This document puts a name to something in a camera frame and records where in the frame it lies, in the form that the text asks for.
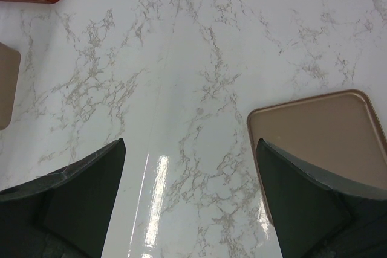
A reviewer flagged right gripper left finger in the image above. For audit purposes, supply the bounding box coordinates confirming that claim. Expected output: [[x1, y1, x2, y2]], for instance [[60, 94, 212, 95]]
[[1, 138, 126, 257]]

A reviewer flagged gold chocolate box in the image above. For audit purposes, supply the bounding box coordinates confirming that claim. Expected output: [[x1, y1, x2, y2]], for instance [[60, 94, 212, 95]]
[[0, 43, 21, 130]]

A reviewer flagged gold box lid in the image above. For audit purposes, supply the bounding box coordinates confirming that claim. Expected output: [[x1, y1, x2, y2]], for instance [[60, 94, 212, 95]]
[[247, 89, 386, 216]]

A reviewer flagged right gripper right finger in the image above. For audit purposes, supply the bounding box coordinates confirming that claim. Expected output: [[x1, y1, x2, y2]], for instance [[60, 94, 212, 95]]
[[256, 139, 386, 257]]

